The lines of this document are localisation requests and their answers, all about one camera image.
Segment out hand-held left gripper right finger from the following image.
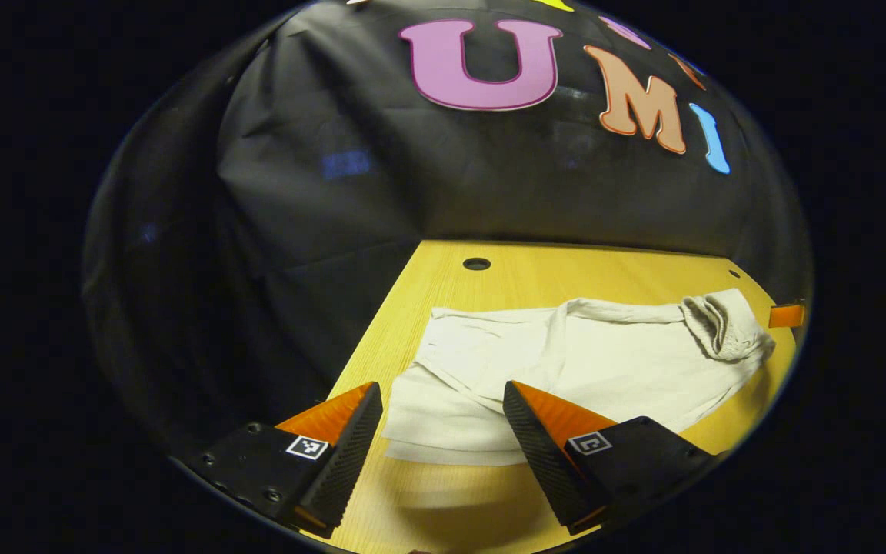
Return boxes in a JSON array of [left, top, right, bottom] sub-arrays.
[[502, 380, 721, 537]]

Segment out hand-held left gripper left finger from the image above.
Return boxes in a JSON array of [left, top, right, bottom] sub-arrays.
[[182, 381, 384, 539]]

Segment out cream white jeans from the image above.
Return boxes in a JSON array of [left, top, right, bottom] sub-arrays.
[[381, 289, 776, 468]]

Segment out black backdrop cloth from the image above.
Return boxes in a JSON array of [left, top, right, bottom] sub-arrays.
[[82, 0, 813, 462]]

